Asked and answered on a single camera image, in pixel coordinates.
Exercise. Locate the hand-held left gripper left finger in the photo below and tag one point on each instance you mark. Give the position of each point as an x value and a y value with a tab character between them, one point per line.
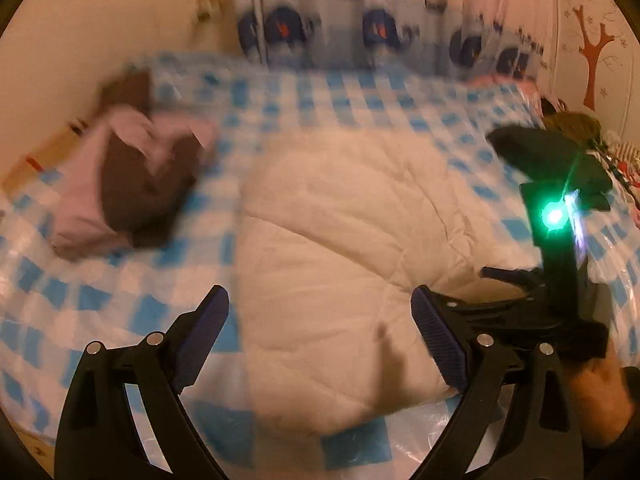
200	340

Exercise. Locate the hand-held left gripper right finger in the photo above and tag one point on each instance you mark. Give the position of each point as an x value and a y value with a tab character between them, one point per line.
440	345

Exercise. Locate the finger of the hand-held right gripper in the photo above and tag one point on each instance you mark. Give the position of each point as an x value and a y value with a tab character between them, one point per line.
520	280
505	317

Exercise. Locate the white quilted jacket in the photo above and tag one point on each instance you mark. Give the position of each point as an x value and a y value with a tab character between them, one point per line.
340	260

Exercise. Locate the person's right forearm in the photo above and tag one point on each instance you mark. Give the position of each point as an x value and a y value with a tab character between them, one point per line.
595	400

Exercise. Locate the blue checkered bed cover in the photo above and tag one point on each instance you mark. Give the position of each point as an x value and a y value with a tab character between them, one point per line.
100	280

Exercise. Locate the black folded jacket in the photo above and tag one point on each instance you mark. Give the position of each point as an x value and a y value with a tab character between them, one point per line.
535	150

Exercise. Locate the striped cloth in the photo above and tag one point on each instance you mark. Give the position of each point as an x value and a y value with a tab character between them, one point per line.
627	160

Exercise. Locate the olive brown cloth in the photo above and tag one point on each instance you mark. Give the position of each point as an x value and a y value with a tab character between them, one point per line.
575	125

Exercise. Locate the pink and brown folded clothing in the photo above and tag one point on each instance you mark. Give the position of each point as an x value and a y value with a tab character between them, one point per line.
135	180

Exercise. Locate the pink blanket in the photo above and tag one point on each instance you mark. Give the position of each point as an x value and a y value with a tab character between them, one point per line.
505	80

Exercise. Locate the wardrobe with tree decals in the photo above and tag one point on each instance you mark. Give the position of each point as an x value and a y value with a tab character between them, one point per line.
595	60

